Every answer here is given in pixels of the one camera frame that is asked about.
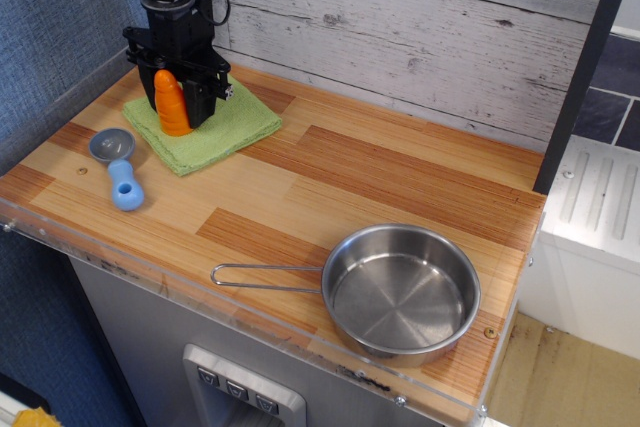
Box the yellow object at corner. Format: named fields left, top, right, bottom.
left=11, top=409, right=62, bottom=427

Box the blue grey toy scoop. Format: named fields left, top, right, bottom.
left=89, top=128, right=145, bottom=212

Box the orange toy carrot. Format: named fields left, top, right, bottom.
left=154, top=69, right=193, bottom=137

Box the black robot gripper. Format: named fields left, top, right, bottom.
left=123, top=0, right=232, bottom=128

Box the stainless steel pan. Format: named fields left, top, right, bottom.
left=210, top=223, right=482, bottom=368

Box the clear acrylic table edge guard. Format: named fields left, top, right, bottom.
left=0, top=199, right=546, bottom=423

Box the green folded cloth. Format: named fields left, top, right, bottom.
left=123, top=79, right=282, bottom=177

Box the dark vertical post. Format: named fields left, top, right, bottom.
left=533, top=0, right=622, bottom=195

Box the white ridged side cabinet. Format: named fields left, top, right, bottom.
left=518, top=136, right=639, bottom=358

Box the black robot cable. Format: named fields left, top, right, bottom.
left=192, top=0, right=232, bottom=28

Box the silver dispenser panel with buttons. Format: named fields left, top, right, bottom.
left=182, top=344, right=307, bottom=426

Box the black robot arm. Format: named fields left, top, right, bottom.
left=123, top=0, right=233, bottom=129

